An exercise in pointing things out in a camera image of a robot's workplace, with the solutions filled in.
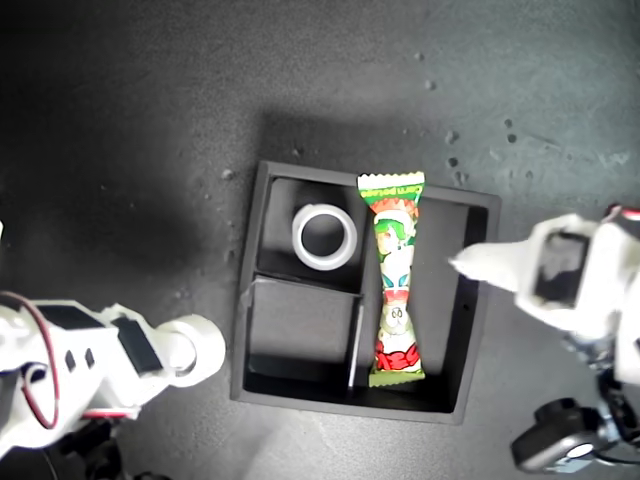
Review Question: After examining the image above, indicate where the green red snack bar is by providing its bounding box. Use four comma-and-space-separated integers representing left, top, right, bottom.
356, 170, 426, 389

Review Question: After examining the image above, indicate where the large white tape roll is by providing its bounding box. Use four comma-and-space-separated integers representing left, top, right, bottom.
291, 203, 359, 272

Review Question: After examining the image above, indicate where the red arm wire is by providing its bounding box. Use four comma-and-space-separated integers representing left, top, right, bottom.
13, 293, 62, 431

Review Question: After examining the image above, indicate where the small white tape roll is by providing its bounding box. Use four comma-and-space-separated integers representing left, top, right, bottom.
158, 314, 227, 389

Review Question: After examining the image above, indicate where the black compartment tray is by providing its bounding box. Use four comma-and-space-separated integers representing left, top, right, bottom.
229, 159, 503, 426

